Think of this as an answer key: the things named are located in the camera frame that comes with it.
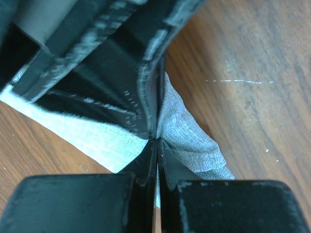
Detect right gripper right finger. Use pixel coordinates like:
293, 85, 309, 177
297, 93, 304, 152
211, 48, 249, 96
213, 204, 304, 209
157, 138, 202, 233

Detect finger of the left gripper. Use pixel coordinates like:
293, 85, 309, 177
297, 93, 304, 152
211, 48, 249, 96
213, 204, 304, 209
12, 0, 203, 139

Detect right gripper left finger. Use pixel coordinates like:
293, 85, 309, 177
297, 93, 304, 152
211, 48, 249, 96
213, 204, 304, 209
119, 139, 157, 233

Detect grey cloth napkin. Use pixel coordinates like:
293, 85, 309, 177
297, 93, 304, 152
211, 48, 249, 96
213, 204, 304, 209
0, 77, 234, 180

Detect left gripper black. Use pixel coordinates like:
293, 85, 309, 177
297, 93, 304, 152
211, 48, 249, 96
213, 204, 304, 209
0, 0, 97, 85

